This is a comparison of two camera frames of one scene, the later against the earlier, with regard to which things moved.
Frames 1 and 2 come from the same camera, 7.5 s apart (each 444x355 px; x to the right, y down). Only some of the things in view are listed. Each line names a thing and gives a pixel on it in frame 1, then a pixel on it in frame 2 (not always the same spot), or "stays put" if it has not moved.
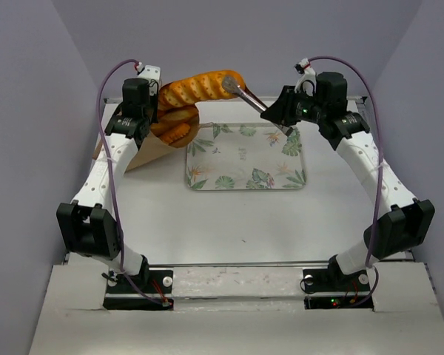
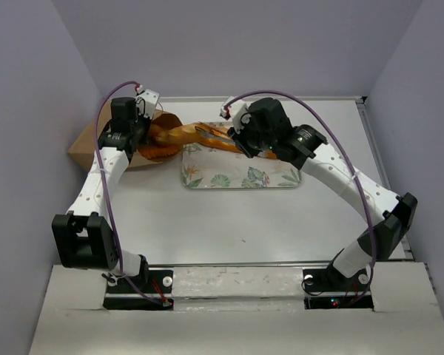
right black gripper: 280,109 to 247,122
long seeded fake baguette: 186,91 to 268,154
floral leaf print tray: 246,156 stays put
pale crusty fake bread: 179,114 to 203,133
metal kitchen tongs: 231,83 to 215,136
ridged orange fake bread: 175,133 to 150,152
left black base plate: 121,295 stays put
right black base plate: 327,288 stays put
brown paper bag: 152,147 to 83,150
